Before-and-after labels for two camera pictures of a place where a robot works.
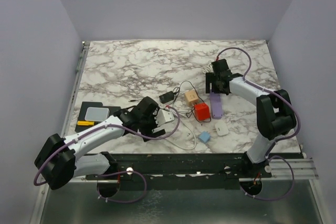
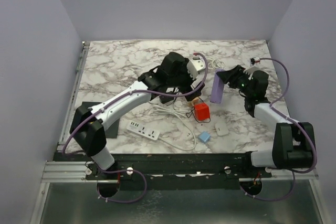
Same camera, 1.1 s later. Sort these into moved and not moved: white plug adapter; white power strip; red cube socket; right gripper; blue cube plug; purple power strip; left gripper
Moved: left gripper; white power strip; purple power strip; right gripper
Not moved: white plug adapter; red cube socket; blue cube plug
